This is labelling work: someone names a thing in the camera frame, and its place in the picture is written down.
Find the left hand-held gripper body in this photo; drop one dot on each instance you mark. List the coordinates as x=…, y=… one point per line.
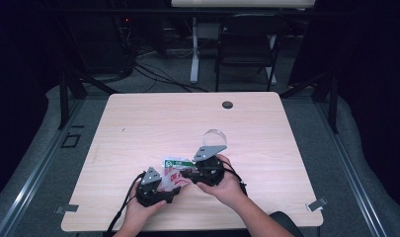
x=148, y=194

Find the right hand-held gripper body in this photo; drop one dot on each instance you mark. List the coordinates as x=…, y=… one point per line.
x=209, y=171

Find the pink and white plastic bag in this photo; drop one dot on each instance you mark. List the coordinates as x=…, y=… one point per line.
x=173, y=174

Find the clear glass cup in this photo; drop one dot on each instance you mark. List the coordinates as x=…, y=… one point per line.
x=215, y=136

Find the person's left hand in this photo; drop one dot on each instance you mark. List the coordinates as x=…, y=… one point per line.
x=141, y=214

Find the person's right hand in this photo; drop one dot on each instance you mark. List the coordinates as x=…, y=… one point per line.
x=227, y=189

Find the grey tape piece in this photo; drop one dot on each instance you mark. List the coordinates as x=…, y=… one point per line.
x=316, y=204
x=67, y=208

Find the person's dark clothed knee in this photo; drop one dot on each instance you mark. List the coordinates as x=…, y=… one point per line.
x=286, y=223

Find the white desk leg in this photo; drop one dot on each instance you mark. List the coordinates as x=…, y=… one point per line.
x=272, y=65
x=195, y=59

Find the black metal stand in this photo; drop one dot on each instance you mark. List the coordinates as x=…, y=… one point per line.
x=64, y=98
x=334, y=105

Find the black folding chair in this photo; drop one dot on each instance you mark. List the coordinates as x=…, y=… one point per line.
x=250, y=39

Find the grey box under desk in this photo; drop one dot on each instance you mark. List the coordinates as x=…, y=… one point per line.
x=208, y=31

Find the black computer tower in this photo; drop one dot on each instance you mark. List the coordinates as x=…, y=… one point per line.
x=102, y=42

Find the white desk top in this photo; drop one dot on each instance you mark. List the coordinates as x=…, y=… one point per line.
x=240, y=3

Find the grey metal floor rail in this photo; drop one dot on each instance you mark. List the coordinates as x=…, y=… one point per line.
x=33, y=187
x=355, y=177

